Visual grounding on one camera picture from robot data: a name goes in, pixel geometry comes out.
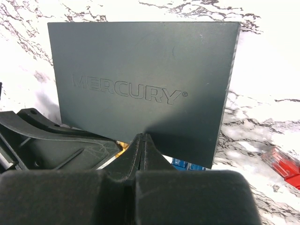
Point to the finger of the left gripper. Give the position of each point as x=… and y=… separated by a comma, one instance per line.
x=30, y=141

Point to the black network switch box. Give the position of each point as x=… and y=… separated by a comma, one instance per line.
x=166, y=79

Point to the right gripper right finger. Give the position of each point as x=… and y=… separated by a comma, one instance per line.
x=166, y=196

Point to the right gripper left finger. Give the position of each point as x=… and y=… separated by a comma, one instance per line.
x=95, y=197

